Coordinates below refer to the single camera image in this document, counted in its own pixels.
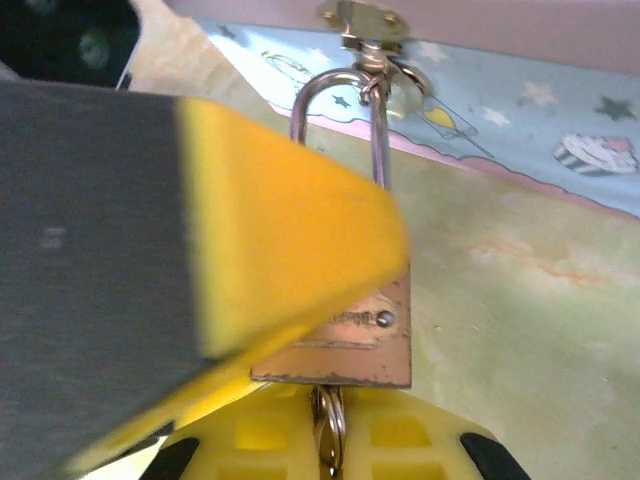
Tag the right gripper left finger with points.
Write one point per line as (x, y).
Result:
(260, 440)

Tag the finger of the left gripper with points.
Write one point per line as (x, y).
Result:
(150, 250)

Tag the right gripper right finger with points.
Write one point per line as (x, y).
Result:
(410, 440)

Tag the brass padlock with steel shackle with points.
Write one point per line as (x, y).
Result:
(360, 350)

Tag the cartoon dog tin box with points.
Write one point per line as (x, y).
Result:
(500, 125)

